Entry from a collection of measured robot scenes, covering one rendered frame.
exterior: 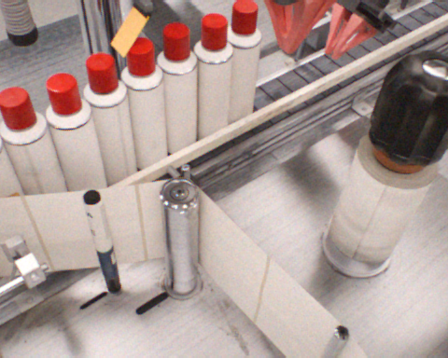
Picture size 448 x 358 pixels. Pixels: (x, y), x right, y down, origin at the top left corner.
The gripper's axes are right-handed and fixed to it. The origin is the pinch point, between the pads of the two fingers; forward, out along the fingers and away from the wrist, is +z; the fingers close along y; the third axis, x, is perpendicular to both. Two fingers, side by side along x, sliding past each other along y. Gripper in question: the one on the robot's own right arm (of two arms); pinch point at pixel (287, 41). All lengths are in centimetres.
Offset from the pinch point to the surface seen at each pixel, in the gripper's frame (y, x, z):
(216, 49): 6.2, 17.5, 13.8
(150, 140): -4.2, 17.9, 24.2
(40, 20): 41, 192, 115
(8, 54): -8, 62, 35
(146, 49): -3.1, 18.7, 10.6
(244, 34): 11.2, 17.9, 13.7
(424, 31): 52, 15, 27
